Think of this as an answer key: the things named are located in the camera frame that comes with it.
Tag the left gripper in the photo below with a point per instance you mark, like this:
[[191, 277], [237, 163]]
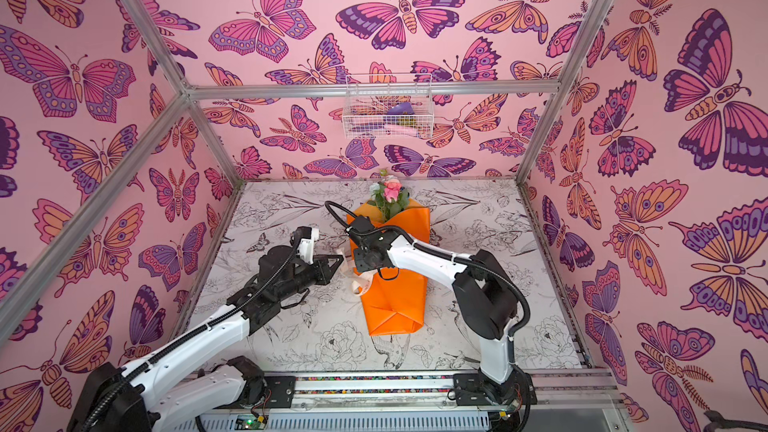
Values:
[[321, 273]]

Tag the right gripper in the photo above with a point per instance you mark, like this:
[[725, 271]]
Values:
[[363, 260]]

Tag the white ribbon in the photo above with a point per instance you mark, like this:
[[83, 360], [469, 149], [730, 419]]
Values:
[[357, 283]]

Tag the pink fake rose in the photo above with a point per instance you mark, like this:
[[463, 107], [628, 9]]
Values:
[[396, 196]]

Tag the white fake flower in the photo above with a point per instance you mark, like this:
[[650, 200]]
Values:
[[377, 189]]

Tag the orange wrapping paper sheet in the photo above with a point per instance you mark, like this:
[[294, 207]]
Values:
[[394, 299]]

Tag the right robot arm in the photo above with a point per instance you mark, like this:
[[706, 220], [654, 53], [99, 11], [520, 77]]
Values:
[[493, 308]]

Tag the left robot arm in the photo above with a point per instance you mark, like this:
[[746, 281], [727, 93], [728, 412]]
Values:
[[155, 392]]

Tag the green circuit board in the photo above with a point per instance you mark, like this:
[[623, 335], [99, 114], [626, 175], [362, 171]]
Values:
[[248, 422]]

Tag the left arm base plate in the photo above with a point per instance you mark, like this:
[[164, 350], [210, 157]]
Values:
[[276, 393]]

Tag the white wire basket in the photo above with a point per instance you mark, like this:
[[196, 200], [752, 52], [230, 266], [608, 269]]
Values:
[[395, 105]]

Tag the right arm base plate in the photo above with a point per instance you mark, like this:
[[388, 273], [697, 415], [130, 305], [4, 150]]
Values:
[[476, 389]]

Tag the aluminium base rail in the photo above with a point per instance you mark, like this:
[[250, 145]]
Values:
[[577, 400]]

